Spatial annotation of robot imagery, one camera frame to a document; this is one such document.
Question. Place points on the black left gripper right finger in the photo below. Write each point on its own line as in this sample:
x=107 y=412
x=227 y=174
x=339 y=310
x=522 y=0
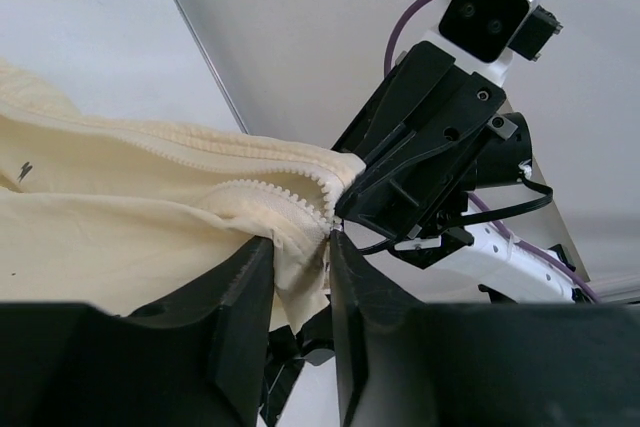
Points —
x=403 y=362

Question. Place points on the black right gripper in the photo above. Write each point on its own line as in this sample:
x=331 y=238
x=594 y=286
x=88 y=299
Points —
x=429 y=135

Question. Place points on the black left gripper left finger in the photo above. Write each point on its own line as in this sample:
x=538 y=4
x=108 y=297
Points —
x=192 y=358

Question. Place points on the cream yellow jacket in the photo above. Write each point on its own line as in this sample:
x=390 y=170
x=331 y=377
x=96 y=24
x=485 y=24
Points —
x=124 y=175

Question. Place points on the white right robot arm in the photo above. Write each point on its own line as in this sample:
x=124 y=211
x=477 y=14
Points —
x=506 y=267

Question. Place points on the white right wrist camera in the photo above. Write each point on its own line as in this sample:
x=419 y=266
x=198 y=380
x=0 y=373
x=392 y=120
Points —
x=483 y=36

